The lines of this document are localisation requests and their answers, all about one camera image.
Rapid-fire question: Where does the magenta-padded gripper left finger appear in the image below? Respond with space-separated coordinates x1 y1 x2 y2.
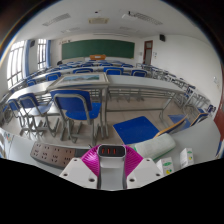
59 144 101 191

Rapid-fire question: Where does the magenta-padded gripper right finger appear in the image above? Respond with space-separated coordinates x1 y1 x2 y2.
123 144 165 190

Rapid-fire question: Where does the white charger block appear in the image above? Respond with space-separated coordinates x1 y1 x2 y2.
97 143 127 192

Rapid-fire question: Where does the green and white book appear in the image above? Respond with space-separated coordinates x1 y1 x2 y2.
132 132 177 161

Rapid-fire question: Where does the dark grey power strip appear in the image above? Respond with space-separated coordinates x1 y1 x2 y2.
29 141 91 169

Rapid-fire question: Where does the blue chair with wooden edge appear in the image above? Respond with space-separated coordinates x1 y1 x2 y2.
155 112 210 138

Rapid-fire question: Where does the grey classroom desk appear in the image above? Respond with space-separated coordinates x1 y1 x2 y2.
44 72 111 139
106 74 188 125

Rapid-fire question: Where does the red-brown wooden door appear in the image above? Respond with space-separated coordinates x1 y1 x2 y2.
213 96 224 158

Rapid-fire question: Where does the framed landscape picture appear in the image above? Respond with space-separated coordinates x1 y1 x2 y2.
49 72 111 90

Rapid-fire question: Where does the group of blue chairs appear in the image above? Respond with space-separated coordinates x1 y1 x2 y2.
24 59 216 116

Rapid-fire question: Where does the orange wooden lectern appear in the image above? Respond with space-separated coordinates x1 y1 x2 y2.
88 53 107 62

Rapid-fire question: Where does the brown door with window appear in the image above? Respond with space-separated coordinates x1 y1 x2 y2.
142 39 154 66

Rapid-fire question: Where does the narrow window with blue curtain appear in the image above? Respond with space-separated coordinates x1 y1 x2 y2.
36 37 48 71

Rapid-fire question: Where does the green chalkboard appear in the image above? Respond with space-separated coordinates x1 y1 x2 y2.
61 38 136 61

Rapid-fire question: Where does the ceiling air conditioner vent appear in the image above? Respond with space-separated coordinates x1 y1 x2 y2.
87 16 110 25

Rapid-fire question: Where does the group of ceiling lights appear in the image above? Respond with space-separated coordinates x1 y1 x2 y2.
41 11 165 35

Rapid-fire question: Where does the white ceiling projector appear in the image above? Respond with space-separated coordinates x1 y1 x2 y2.
120 10 140 22

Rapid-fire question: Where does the blue chair with grey frame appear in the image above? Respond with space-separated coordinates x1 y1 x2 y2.
17 92 54 136
112 115 161 146
49 88 103 143
7 98 25 129

